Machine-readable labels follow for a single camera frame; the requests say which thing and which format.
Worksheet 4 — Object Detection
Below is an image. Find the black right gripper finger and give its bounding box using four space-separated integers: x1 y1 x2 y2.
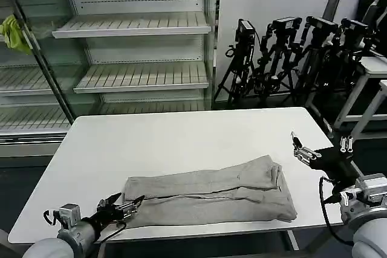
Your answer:
339 135 355 153
290 131 322 167

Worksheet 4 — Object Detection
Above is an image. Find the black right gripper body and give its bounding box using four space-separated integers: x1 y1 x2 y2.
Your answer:
310 147 361 185

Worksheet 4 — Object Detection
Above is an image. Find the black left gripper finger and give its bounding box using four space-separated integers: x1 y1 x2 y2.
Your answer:
96 192 123 210
118 195 146 219

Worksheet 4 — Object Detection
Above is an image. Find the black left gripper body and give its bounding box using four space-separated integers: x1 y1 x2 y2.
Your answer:
80 204 124 231

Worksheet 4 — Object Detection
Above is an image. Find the grey printed t-shirt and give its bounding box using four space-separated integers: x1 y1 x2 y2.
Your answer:
123 154 298 229

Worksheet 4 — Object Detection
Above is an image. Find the white metal desk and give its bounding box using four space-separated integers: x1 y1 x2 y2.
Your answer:
331 55 387 132
350 79 387 143

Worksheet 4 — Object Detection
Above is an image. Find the black monitor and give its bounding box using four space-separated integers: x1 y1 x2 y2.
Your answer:
356 0 387 57

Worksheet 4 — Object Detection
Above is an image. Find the empty white display shelf unit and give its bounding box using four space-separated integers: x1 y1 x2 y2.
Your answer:
0 0 222 158

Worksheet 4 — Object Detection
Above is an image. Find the yellow-green cloth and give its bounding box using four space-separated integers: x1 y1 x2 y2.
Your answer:
0 15 33 56

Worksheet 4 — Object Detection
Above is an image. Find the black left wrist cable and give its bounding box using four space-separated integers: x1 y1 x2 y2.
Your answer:
99 221 128 244

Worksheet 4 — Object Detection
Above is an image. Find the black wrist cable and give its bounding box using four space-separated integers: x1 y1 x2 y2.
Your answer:
319 175 355 245
99 221 128 244

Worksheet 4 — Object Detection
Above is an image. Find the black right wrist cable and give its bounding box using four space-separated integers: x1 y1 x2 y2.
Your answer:
319 175 355 245

